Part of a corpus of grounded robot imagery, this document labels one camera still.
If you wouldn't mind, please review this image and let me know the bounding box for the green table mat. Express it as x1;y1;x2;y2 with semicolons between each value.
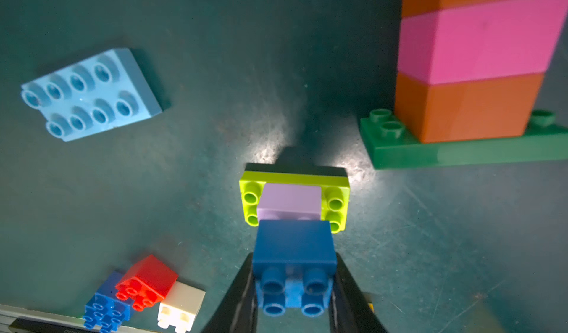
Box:
1;0;567;332

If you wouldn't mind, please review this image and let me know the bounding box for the blue lego brick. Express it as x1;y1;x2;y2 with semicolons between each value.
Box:
83;271;134;332
252;220;337;318

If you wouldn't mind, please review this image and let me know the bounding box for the red lego brick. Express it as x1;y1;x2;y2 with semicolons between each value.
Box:
115;255;179;312

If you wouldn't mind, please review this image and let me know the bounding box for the lime green lego plate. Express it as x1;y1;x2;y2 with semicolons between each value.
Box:
239;171;351;234

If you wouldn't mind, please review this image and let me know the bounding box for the dark green lego plate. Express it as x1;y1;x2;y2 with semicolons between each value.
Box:
360;109;567;170

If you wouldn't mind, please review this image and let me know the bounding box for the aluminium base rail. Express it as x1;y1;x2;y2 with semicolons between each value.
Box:
1;305;155;332

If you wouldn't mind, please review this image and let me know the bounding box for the pink lego brick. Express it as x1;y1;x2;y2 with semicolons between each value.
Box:
397;0;567;84

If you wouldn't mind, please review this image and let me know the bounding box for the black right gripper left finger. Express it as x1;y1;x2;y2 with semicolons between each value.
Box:
202;252;257;333

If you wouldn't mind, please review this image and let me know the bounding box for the cream lego brick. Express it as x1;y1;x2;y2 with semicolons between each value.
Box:
158;281;206;333

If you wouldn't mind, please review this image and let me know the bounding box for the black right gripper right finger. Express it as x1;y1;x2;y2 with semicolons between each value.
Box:
328;252;388;333

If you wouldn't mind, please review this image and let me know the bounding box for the purple lego brick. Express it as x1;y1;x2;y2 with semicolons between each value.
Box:
257;184;322;221

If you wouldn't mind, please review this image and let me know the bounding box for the light blue lego plate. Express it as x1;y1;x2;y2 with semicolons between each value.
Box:
21;48;162;142

